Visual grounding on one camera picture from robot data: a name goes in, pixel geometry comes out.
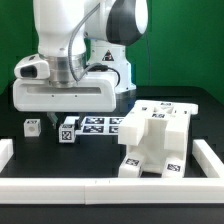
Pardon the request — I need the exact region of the white chair seat block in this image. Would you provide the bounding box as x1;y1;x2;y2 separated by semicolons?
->
133;116;188;174

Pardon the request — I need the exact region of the white cube nut with tag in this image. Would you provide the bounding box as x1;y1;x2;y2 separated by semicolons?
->
24;119;41;137

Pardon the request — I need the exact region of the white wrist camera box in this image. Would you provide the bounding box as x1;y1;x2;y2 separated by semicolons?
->
14;54;50;80

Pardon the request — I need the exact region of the white chair side frame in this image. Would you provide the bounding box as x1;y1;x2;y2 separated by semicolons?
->
118;100;198;152

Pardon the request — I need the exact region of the white flat chair panel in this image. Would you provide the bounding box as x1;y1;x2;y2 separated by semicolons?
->
63;115;125;136

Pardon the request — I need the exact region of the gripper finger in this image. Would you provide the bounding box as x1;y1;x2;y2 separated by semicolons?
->
75;117;84;130
47;112;58;129

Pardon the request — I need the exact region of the small white cube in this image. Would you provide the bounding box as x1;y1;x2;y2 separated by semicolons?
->
59;124;75;143

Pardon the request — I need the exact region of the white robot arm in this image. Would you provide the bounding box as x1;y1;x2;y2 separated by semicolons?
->
13;0;148;113

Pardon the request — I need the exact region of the white border fence frame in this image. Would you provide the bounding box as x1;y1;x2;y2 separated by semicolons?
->
0;138;224;205

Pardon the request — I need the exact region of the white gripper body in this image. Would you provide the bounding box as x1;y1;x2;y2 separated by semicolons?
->
13;72;117;112

